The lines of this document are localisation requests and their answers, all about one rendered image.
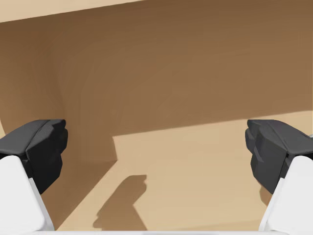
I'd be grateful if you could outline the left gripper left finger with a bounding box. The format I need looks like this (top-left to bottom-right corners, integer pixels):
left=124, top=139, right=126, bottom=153
left=0, top=119, right=69, bottom=233

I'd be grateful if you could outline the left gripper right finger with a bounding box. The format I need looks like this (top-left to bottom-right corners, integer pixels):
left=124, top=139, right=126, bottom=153
left=245, top=119, right=313, bottom=232

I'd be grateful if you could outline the pale wooden shelf unit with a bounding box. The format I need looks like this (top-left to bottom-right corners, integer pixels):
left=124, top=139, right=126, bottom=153
left=0, top=0, right=313, bottom=233

